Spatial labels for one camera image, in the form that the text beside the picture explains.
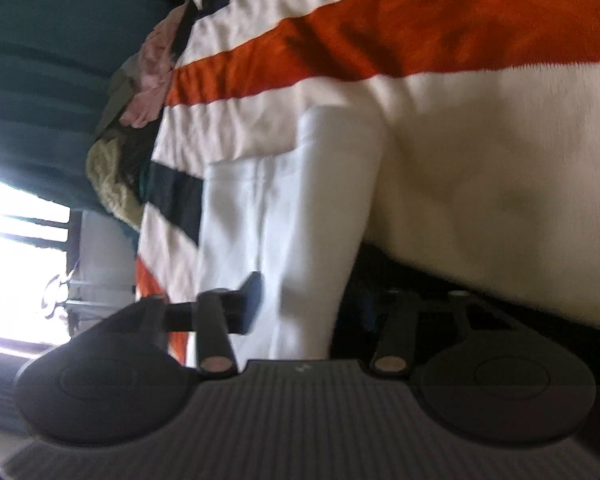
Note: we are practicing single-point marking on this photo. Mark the pink cloth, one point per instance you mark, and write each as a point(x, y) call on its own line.
point(152, 75)

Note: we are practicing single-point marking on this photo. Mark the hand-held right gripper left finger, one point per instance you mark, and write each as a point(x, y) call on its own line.
point(250, 305)

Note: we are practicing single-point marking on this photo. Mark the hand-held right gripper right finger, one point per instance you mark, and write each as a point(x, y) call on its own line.
point(396, 325)

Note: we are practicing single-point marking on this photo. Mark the cream knitted cloth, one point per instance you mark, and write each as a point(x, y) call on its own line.
point(112, 180)

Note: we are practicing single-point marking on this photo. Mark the window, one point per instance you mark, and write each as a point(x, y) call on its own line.
point(20, 260)

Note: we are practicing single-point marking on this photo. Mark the white garment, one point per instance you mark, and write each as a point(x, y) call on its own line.
point(290, 220)

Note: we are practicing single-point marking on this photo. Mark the white cabinet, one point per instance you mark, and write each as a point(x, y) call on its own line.
point(105, 260)

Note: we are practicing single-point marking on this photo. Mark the olive cloth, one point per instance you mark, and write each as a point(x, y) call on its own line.
point(115, 100)

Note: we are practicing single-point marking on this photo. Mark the striped orange white navy blanket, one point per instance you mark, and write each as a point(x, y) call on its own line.
point(430, 60)

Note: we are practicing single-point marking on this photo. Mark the teal curtain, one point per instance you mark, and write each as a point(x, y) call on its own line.
point(55, 85)

